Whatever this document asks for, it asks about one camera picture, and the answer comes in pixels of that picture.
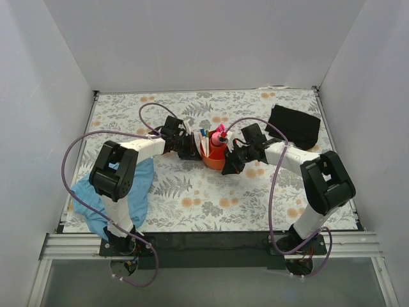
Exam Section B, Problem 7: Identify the orange round divided organizer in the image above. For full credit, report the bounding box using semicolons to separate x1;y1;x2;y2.
199;130;227;170

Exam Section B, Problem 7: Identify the pink capped glue bottle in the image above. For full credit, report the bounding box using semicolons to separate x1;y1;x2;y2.
210;131;226;151

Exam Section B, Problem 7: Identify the green capped marker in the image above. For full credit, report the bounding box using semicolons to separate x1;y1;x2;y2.
205;130;210;157

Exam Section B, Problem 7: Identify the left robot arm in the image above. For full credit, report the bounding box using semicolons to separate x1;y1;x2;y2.
89;116;201;256

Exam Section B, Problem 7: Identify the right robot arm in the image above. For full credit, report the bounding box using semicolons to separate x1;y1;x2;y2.
218;123;356;255

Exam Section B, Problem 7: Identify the black folded cloth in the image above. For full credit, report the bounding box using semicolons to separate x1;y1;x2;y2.
268;105;321;150

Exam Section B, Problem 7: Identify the light blue cloth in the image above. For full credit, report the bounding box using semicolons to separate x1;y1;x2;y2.
72;159;154;240

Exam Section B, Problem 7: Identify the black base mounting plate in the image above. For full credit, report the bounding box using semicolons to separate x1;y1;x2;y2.
98;232;327;269

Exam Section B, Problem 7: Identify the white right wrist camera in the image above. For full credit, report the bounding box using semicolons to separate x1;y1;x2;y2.
219;131;235;147

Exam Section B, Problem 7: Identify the aluminium front rail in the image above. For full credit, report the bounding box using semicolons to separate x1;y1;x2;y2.
40;231;383;259

